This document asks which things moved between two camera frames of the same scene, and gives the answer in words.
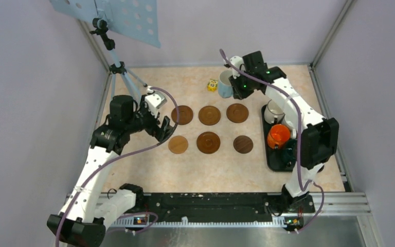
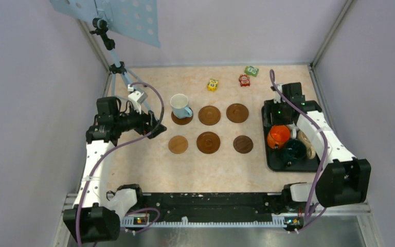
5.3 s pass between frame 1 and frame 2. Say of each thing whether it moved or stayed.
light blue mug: moved
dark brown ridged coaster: stayed
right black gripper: moved
